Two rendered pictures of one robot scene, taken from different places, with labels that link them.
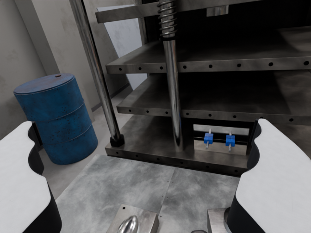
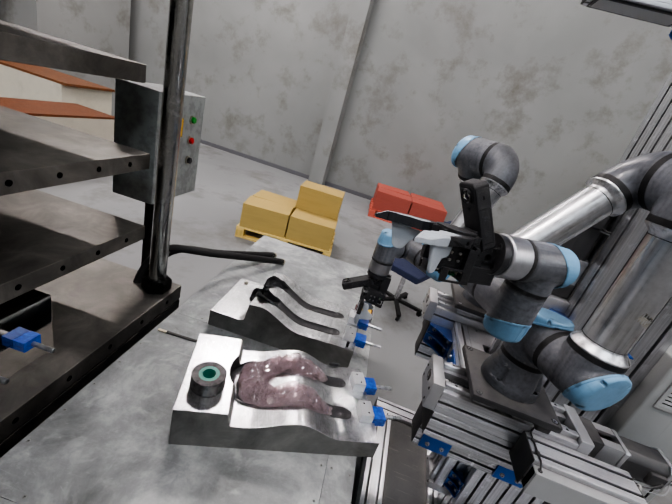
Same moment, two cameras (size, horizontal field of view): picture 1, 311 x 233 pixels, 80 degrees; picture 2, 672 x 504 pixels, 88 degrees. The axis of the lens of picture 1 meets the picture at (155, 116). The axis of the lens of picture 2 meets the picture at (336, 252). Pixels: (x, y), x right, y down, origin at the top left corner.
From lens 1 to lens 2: 58 cm
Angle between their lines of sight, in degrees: 96
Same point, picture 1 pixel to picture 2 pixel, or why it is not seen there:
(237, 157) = (48, 360)
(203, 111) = not seen: outside the picture
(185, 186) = (59, 467)
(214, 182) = (86, 409)
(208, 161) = (12, 407)
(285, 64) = (78, 172)
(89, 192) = not seen: outside the picture
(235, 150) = (34, 352)
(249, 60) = (26, 171)
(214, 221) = (196, 405)
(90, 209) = not seen: outside the picture
